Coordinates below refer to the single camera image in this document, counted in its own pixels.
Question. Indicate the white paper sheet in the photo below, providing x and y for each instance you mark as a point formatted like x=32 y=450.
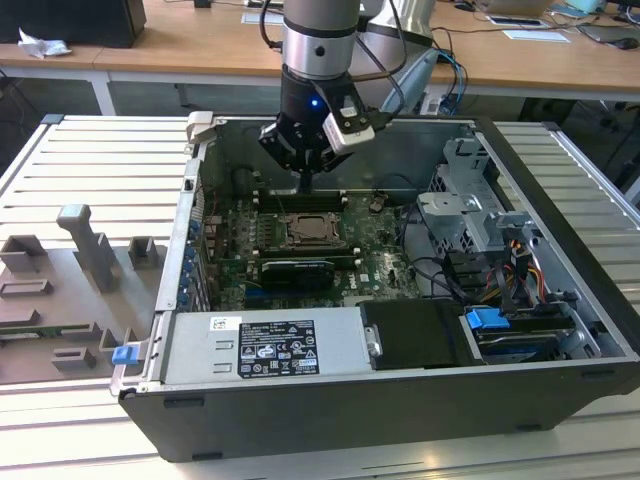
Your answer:
x=537 y=35

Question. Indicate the silver power supply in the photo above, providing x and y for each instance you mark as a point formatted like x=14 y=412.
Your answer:
x=200 y=350

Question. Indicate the black plastic shroud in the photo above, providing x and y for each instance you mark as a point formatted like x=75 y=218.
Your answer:
x=415 y=335

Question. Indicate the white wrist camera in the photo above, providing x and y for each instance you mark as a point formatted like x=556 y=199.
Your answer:
x=350 y=135

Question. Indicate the blue disk carrier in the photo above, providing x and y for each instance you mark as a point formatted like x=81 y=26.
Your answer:
x=485 y=318

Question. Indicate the grey case latch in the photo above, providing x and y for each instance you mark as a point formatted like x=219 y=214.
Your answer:
x=200 y=127

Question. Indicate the crumpled white paper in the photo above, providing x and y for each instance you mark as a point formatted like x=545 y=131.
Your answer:
x=42 y=45

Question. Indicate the black box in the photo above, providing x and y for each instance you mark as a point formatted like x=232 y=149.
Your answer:
x=65 y=20

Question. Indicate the black RAM slot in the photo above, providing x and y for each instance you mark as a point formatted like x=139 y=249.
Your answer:
x=305 y=250
x=325 y=197
x=325 y=205

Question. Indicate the black graphics card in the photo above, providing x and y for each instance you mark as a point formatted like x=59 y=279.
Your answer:
x=295 y=275

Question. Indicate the green motherboard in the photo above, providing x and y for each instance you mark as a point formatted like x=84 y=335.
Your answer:
x=385 y=270

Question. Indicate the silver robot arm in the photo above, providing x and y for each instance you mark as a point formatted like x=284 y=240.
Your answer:
x=320 y=45

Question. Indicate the blue plastic latch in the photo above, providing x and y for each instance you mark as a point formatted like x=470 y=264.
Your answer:
x=124 y=355

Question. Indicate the wooden desk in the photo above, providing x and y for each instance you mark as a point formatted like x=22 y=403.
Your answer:
x=200 y=45

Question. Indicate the grey parts rack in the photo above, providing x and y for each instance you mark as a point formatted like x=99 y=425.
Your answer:
x=65 y=300

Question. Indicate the coin cell battery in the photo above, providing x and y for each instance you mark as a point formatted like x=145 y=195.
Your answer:
x=378 y=203

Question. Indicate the pale blue teach pendant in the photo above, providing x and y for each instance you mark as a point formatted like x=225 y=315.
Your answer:
x=417 y=75

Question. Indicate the green RAM stick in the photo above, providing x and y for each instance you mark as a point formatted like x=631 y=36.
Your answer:
x=30 y=331

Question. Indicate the metal drive cage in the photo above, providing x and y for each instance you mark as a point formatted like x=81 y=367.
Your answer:
x=450 y=220

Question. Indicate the black PC case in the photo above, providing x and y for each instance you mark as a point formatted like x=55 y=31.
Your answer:
x=350 y=425

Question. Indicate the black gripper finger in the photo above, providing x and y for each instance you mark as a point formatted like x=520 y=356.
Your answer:
x=285 y=147
x=322 y=160

